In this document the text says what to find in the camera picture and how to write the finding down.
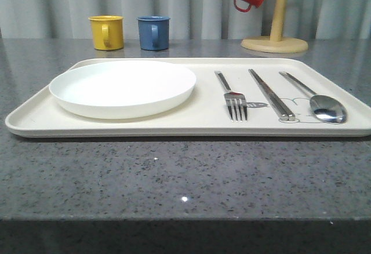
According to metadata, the silver metal fork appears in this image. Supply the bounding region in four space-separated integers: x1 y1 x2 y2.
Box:
214 71 248 122

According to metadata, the white round plate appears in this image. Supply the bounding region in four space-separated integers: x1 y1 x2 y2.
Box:
49 60 197 119

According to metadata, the silver metal spoon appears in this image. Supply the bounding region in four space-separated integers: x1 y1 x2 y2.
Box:
279 71 348 124

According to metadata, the cream rabbit serving tray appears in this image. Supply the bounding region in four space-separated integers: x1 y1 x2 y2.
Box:
5 58 370 138

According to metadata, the blue enamel mug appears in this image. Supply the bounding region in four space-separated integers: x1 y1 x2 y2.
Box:
137 16 170 51

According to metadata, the wooden mug tree stand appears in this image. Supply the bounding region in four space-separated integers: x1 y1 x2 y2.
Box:
241 0 308 53

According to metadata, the yellow enamel mug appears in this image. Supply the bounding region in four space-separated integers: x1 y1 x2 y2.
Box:
88 15 124 50

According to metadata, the grey pleated curtain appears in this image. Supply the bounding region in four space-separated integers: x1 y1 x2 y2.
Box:
1 0 370 39

